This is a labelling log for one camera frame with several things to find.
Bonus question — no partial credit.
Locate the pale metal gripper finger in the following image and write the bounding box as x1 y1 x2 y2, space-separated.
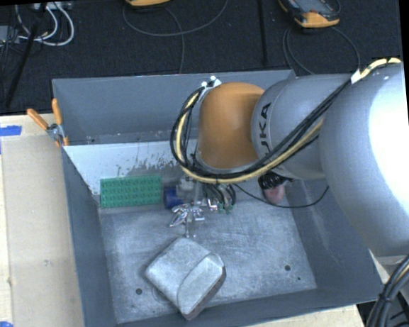
168 211 208 241
170 202 197 217

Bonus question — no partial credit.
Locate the small blue block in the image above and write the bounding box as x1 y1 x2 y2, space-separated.
162 185 181 211

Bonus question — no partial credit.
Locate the grey sponge with brown underside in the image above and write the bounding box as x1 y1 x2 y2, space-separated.
141 233 231 325

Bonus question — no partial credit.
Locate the green studded flat block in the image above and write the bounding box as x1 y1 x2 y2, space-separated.
97 173 165 210

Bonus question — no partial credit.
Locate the grey metal bin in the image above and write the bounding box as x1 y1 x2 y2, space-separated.
50 50 390 327

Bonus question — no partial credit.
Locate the pale wood flat board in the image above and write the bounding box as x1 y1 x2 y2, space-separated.
0 131 86 327

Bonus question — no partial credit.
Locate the black cylinder on white bracket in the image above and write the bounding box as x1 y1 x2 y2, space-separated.
257 170 296 206

